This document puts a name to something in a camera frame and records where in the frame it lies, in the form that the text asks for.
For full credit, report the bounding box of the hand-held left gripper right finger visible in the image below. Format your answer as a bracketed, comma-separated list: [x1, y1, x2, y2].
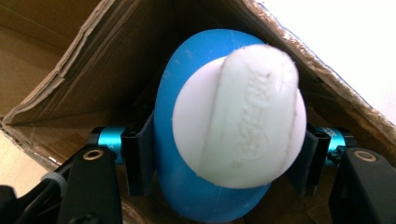
[285, 123, 358, 198]

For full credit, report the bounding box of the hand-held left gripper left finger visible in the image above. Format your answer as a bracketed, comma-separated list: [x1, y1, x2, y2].
[87, 112, 156, 197]

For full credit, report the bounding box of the brown cardboard box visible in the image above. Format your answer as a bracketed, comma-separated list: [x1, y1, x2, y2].
[0, 0, 396, 224]

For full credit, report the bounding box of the blue bottle with white cap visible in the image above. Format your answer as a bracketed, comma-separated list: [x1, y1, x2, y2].
[153, 28, 308, 224]

